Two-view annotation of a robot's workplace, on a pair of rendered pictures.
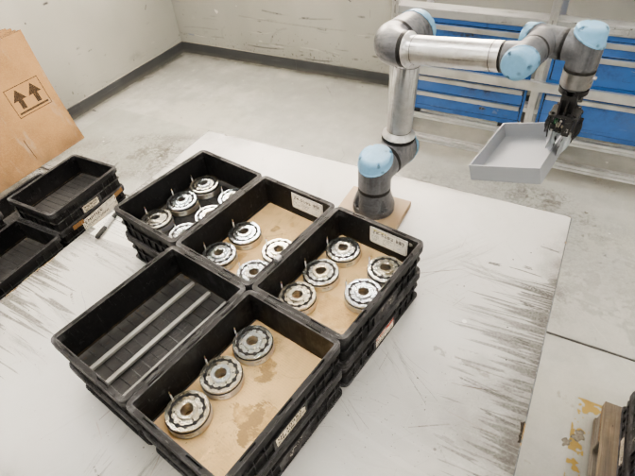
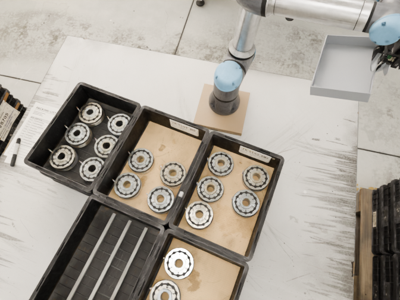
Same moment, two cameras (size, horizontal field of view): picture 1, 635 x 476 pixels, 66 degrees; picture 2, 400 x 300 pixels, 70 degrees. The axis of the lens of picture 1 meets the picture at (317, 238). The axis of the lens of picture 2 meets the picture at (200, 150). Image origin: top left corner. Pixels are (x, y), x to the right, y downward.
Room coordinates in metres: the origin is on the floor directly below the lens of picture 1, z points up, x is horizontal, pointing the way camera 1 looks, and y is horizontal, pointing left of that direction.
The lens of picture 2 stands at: (0.68, 0.11, 1.92)
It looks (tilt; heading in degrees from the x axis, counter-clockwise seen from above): 67 degrees down; 344
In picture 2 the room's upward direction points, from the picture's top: 2 degrees counter-clockwise
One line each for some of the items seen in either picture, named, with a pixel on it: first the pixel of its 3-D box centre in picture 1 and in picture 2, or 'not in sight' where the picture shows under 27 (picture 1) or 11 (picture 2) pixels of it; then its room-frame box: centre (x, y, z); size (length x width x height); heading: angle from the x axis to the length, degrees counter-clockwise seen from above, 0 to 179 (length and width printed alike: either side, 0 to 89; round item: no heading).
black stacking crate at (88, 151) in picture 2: (194, 205); (90, 138); (1.29, 0.40, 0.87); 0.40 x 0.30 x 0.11; 140
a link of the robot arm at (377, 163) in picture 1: (376, 168); (227, 80); (1.38, -0.22, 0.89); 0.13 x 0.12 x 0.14; 137
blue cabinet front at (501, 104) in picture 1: (464, 71); not in sight; (2.66, -0.93, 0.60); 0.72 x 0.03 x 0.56; 59
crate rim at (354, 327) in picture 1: (340, 266); (228, 191); (0.90, -0.05, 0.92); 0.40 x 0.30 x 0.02; 140
